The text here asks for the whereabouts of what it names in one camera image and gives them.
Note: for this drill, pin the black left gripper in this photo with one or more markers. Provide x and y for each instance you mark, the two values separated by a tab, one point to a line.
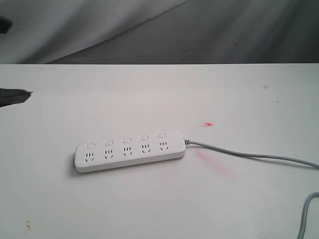
11	96

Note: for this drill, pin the white five-outlet power strip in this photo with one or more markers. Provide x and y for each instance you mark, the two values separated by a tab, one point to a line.
119	152

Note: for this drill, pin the grey backdrop cloth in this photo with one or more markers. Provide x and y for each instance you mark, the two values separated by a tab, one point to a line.
160	31

